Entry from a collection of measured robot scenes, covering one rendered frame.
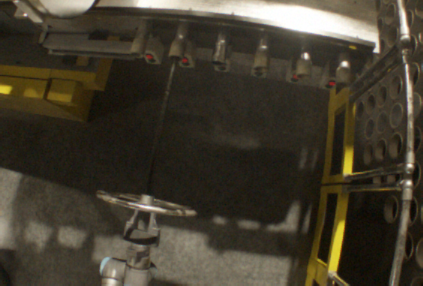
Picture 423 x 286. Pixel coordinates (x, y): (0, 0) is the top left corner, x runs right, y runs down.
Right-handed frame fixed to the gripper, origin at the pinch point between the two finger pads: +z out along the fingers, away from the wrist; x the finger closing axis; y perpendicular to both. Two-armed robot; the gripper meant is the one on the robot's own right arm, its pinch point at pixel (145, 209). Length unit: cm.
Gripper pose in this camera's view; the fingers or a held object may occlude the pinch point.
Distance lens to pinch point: 110.5
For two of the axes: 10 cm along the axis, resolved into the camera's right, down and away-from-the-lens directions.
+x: 9.8, 1.4, -1.3
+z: 1.6, -9.7, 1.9
